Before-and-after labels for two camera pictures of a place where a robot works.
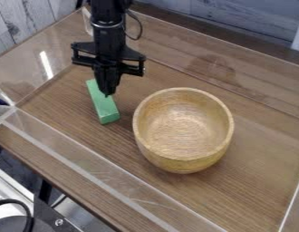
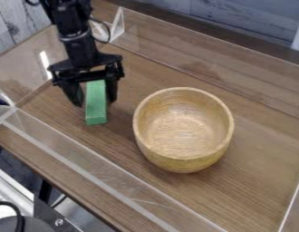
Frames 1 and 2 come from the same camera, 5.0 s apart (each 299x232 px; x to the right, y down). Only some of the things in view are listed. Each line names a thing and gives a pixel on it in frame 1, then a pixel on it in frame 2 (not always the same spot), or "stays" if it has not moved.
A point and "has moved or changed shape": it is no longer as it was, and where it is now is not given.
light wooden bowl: x=183 y=127 stays
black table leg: x=45 y=192 stays
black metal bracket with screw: x=51 y=217 stays
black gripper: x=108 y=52 to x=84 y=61
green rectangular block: x=104 y=104 has moved or changed shape
